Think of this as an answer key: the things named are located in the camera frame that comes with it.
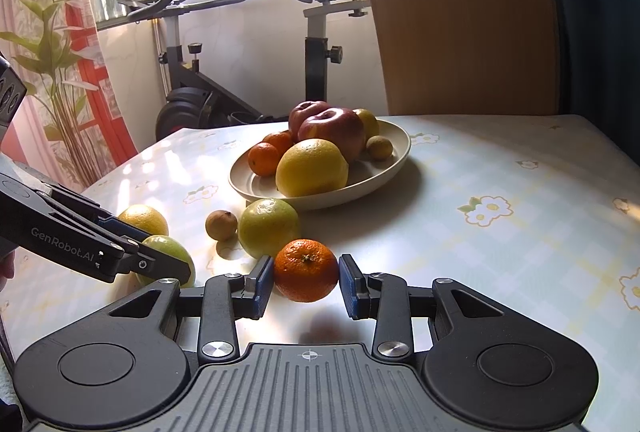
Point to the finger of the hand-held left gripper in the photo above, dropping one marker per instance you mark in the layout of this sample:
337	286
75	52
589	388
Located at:
120	226
155	264

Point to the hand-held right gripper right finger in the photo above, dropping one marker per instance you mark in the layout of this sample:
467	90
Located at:
347	284

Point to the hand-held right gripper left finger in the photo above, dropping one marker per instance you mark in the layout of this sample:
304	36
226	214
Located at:
265	284

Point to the tangerine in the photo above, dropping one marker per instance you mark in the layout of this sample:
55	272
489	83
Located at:
262	159
279	141
305	269

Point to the cream round plate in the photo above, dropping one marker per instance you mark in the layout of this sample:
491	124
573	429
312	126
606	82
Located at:
370	177

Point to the large yellow lemon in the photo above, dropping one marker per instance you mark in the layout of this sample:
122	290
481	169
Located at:
310	169

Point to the small olive lime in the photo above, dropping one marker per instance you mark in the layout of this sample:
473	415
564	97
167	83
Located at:
378	148

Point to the red yellow-streaked apple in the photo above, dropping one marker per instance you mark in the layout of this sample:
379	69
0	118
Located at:
335	132

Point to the yellow-green orange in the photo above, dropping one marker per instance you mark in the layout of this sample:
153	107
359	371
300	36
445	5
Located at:
369	122

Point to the dark red apple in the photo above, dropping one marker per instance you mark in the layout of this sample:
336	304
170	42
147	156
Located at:
302	114

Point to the person's left hand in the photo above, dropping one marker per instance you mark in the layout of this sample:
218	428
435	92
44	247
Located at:
5	272

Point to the small yellow lemon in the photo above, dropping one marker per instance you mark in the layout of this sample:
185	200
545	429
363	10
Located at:
145	218

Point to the green orange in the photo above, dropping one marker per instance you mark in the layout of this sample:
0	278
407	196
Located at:
267	227

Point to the small brown kiwi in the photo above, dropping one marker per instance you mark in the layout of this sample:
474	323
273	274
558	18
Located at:
221	226

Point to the plant printed curtain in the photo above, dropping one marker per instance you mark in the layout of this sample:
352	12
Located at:
45	37

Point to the black exercise bike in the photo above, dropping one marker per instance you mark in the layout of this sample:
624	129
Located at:
316	62

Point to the wooden cabinet panel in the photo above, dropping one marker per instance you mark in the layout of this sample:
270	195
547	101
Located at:
460	12

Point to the blue curtain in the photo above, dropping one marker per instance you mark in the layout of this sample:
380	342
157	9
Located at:
600	37

